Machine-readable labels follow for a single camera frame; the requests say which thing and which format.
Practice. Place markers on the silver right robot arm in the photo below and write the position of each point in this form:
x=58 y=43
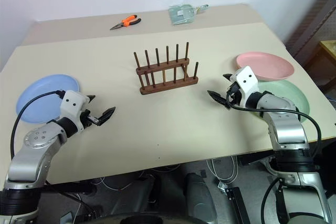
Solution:
x=287 y=132

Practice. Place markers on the black metal bar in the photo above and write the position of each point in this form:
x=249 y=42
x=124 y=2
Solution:
x=237 y=205

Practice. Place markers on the dark rounded robot leg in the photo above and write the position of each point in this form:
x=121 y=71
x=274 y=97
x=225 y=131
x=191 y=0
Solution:
x=147 y=190

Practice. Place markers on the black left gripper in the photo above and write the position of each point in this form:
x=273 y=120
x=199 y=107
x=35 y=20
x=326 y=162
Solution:
x=85 y=119

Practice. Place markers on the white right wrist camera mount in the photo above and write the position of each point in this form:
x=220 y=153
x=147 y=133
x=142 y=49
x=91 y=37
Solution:
x=245 y=81

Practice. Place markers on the grey rounded robot leg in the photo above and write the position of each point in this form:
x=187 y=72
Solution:
x=199 y=197

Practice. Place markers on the wooden dish rack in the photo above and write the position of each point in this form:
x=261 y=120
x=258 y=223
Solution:
x=168 y=78

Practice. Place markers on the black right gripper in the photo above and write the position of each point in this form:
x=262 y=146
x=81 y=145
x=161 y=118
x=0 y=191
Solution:
x=234 y=95

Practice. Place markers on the pink plate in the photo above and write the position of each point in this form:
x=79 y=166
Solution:
x=267 y=65

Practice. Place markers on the green plate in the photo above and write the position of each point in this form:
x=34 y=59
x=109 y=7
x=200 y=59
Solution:
x=286 y=93

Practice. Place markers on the wooden side table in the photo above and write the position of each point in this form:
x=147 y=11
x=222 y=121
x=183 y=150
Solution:
x=326 y=58

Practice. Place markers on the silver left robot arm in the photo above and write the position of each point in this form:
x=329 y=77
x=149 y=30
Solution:
x=34 y=155

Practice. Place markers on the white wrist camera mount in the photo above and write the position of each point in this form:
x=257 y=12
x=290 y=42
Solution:
x=245 y=81
x=72 y=102

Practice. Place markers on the blue plate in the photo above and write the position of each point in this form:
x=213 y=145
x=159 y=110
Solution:
x=39 y=90

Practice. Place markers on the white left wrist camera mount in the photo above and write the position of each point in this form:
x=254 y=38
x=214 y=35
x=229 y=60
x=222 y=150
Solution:
x=72 y=102

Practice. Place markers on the pale green bagged dustpan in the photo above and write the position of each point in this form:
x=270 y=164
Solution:
x=182 y=14

